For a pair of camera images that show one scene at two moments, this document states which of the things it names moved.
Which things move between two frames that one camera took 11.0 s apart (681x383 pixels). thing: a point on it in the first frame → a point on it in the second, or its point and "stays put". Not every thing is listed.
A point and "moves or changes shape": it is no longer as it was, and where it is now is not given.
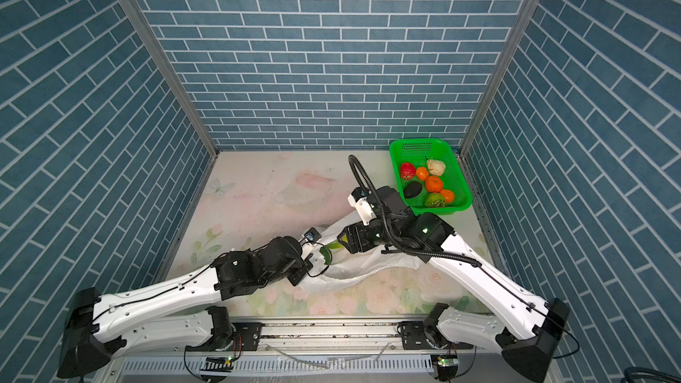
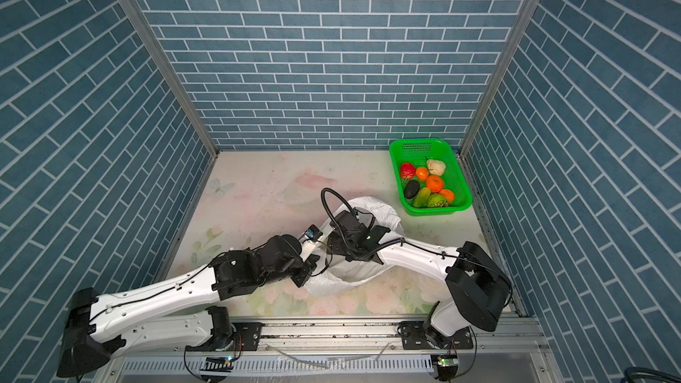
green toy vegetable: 336,245 moves or changes shape
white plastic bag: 348,270 stays put
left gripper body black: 298,273 stays put
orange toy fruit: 422,173 stays put
